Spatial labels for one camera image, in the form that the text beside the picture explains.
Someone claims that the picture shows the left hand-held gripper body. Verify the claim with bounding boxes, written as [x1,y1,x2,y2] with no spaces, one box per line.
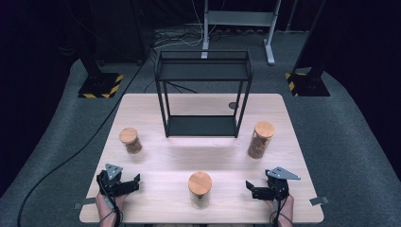
[96,163,131,198]

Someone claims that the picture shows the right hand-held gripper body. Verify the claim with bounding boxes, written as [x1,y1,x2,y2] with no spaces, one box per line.
[265,166,302,201]

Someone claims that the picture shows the small glass jar wooden lid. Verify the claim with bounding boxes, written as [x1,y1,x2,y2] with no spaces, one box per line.
[118,127,144,155]

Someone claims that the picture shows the medium glass jar wooden lid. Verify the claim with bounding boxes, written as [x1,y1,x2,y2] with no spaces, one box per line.
[187,171,213,210]

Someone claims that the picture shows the tall glass jar wooden lid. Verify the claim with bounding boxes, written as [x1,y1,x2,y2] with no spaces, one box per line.
[247,120,276,160]

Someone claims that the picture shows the black metal shelf rack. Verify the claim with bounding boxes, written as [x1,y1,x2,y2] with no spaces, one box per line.
[154,49,253,139]

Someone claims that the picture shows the person's left hand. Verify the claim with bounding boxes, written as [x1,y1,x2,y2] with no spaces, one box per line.
[95,190,131,212]

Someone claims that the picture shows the person's right hand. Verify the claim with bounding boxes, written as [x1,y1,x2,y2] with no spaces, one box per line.
[266,193,295,213]

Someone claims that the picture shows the grey tape tab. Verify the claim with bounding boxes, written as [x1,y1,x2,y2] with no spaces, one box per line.
[308,196,330,206]
[73,197,96,210]

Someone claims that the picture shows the black stand with striped base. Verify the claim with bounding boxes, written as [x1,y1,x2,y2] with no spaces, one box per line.
[77,0,125,99]
[285,0,331,97]

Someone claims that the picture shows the dark cabinet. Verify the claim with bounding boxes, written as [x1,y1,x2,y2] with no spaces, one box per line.
[89,0,148,66]

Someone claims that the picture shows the grey metal stand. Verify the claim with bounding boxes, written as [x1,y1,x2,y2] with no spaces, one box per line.
[200,0,283,66]

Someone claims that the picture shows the right hand-held gripper black cable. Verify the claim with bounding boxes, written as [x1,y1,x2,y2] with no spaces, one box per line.
[269,188,292,227]

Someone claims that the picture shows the hand-held gripper black cable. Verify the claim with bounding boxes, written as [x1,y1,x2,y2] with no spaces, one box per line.
[96,176,125,227]
[269,188,292,227]

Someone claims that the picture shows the left hand-held gripper black cable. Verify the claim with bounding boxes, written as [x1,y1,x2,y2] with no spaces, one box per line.
[96,176,125,227]

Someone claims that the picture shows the long black floor cable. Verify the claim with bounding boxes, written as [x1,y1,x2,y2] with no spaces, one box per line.
[17,58,152,227]

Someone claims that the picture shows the thin black floor cable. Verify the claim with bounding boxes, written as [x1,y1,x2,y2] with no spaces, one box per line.
[144,79,199,95]

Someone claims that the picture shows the bundle of floor cables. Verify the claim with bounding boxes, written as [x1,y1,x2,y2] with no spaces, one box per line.
[152,27,221,50]

